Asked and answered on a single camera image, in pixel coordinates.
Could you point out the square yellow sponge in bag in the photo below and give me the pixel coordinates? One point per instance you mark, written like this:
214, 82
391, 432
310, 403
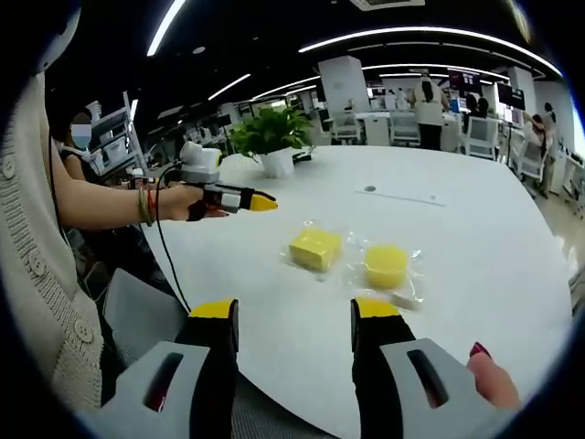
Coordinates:
285, 263

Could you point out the straight ceiling light strip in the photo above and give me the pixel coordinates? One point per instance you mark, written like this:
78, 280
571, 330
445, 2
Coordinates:
166, 25

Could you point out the round yellow silicone block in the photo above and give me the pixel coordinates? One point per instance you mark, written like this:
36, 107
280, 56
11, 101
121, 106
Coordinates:
386, 267

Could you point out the person's left hand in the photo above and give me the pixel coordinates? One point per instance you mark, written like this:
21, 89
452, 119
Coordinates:
187, 203

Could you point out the ceiling air vent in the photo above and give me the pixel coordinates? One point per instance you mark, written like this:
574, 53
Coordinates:
388, 3

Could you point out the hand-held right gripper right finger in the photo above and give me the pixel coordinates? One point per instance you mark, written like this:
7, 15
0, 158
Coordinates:
407, 379

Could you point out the person's knitted cardigan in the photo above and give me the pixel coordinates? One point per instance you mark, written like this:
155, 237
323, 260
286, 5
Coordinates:
32, 238

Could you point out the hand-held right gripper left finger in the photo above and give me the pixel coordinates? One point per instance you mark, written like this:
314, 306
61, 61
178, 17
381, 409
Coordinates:
141, 384

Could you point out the small black object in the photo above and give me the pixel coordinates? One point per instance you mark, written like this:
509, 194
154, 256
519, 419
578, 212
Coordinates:
302, 155

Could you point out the round yellow sponge in bag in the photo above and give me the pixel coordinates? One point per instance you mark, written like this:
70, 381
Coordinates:
413, 292

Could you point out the green leafy plant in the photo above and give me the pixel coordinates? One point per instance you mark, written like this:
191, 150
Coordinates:
274, 130

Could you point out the dark monitor screen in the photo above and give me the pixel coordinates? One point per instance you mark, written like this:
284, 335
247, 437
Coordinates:
464, 82
511, 96

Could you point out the white worn device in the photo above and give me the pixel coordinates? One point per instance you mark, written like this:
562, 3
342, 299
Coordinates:
61, 32

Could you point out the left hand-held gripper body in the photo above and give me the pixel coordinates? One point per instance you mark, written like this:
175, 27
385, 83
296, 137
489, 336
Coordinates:
201, 176

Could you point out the white office chair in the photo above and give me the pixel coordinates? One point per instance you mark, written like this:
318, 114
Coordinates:
482, 137
404, 129
535, 162

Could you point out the long curved ceiling light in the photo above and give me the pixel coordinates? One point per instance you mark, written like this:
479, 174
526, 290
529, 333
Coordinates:
429, 32

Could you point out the person's right hand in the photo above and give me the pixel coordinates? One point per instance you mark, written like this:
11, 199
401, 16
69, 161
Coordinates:
493, 379

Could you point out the white plant pot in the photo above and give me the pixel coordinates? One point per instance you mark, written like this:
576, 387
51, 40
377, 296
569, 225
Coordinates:
278, 164

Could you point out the white storage rack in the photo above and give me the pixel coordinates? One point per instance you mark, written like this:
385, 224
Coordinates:
116, 137

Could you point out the square yellow silicone block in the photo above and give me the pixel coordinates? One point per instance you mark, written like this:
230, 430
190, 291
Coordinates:
315, 247

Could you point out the short ceiling light strip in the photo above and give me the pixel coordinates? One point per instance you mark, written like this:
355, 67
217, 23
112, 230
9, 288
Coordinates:
228, 87

